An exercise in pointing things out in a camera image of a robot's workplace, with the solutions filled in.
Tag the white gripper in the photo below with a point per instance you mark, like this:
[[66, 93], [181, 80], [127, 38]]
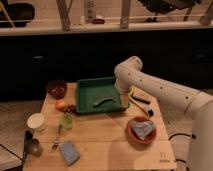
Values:
[[124, 99]]

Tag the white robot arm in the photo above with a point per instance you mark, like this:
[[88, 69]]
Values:
[[200, 154]]

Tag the black marker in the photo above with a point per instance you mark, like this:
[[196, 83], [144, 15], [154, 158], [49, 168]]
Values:
[[140, 99]]

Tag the orange clay plate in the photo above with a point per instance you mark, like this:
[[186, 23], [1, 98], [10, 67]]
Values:
[[148, 140]]

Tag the grey blue cloth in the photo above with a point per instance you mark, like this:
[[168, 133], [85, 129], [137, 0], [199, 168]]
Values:
[[142, 129]]

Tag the green plastic tray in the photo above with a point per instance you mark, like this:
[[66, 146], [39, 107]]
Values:
[[90, 90]]

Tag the dark grape bunch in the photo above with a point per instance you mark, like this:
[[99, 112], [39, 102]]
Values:
[[70, 109]]

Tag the small green cup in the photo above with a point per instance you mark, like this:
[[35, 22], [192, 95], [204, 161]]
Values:
[[66, 121]]

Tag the orange fruit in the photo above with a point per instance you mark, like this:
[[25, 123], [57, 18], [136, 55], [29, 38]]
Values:
[[60, 105]]

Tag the dark red bowl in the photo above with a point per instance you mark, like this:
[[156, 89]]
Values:
[[57, 89]]

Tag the blue sponge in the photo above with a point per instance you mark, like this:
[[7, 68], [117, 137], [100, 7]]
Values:
[[69, 153]]

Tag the metal fork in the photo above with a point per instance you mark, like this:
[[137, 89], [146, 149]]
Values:
[[56, 140]]

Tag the white cup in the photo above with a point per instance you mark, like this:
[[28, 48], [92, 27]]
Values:
[[36, 122]]

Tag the black office chair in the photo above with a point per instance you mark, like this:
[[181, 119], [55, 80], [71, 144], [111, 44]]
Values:
[[166, 6]]

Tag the dark metal cup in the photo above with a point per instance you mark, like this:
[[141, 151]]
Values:
[[34, 147]]

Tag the black chair left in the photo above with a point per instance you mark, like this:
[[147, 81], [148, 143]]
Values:
[[20, 13]]

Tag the wooden post right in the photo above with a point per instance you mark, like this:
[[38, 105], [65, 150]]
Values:
[[125, 13]]

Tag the wooden table leg post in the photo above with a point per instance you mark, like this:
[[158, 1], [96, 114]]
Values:
[[64, 15]]

